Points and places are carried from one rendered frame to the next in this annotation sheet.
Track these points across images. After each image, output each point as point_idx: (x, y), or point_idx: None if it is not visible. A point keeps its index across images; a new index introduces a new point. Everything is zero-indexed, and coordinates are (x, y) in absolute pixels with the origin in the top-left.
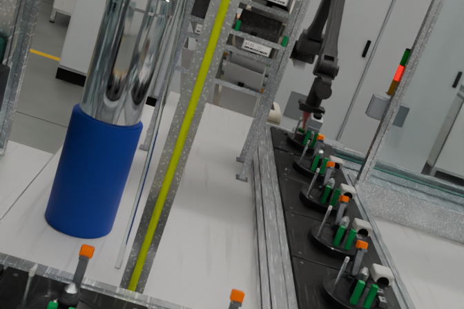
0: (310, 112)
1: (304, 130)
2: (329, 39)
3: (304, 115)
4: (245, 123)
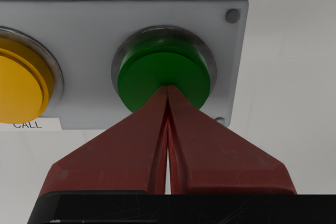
0: (183, 205)
1: (151, 58)
2: None
3: (249, 144)
4: (333, 191)
